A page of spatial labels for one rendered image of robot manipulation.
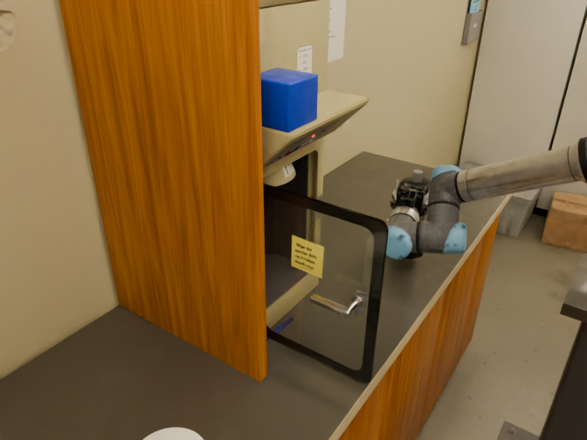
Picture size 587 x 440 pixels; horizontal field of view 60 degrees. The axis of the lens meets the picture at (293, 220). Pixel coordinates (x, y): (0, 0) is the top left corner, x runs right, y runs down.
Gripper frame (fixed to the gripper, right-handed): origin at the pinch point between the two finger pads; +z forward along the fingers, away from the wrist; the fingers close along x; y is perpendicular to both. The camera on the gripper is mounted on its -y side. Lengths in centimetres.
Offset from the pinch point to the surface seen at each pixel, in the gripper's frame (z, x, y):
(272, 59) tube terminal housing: -42, 27, 45
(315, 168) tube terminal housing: -21.1, 24.1, 13.1
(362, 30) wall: 87, 38, 31
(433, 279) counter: -8.0, -9.4, -23.4
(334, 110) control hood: -37, 15, 34
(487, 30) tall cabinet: 258, -13, 9
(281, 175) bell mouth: -36.1, 27.8, 16.6
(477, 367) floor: 63, -35, -118
